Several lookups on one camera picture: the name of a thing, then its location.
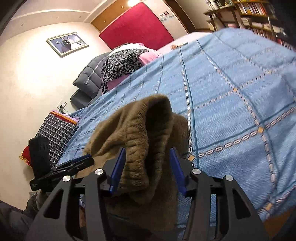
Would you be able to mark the wooden bookshelf with books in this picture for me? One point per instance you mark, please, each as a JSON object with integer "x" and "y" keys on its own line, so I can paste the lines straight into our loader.
{"x": 274, "y": 20}

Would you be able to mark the wooden wardrobe door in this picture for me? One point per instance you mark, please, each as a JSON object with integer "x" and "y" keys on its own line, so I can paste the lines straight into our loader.
{"x": 169, "y": 13}

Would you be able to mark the small toy on bed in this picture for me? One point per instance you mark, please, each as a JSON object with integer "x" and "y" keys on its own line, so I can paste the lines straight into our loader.
{"x": 173, "y": 47}

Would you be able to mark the brown fleece pants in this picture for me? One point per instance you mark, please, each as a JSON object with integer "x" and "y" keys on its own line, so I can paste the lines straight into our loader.
{"x": 147, "y": 129}

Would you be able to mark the plaid dark pillow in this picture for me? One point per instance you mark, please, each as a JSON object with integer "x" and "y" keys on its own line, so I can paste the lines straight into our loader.
{"x": 58, "y": 129}

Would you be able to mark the leopard print blanket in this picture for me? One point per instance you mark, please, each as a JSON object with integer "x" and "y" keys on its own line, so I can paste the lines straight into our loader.
{"x": 119, "y": 64}

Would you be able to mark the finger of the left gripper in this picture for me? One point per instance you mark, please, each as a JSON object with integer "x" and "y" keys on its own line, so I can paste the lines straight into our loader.
{"x": 82, "y": 162}

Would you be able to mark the red wall panel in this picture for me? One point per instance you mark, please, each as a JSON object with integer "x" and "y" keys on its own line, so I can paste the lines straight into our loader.
{"x": 137, "y": 25}

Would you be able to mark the blue patterned bedspread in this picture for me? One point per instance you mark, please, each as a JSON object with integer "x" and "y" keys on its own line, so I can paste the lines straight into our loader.
{"x": 237, "y": 92}

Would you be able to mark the wooden desk with shelf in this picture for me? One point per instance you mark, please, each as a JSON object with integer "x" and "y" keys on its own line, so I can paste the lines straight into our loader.
{"x": 223, "y": 14}

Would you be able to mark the framed wedding photo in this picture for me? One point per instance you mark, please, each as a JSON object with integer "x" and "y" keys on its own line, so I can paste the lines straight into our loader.
{"x": 66, "y": 44}

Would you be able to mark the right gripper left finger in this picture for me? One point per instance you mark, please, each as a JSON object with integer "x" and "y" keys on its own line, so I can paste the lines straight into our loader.
{"x": 75, "y": 209}

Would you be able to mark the pink pillow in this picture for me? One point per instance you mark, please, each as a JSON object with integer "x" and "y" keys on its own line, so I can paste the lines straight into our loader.
{"x": 145, "y": 59}

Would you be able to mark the grey padded headboard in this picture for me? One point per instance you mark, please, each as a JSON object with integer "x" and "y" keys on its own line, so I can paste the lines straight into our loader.
{"x": 89, "y": 83}

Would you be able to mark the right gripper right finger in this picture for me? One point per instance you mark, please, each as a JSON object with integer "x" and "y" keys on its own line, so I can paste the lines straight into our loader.
{"x": 236, "y": 217}

